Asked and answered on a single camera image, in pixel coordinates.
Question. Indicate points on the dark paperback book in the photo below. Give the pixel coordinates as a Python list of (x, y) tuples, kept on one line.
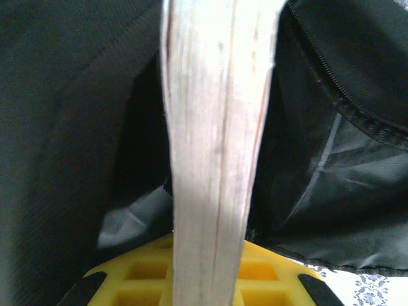
[(216, 127)]

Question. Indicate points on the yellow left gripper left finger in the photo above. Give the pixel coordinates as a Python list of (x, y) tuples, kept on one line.
[(150, 255)]

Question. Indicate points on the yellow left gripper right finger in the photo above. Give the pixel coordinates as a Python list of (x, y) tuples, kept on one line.
[(287, 287)]

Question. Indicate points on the black backpack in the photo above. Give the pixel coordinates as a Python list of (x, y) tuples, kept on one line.
[(63, 95)]

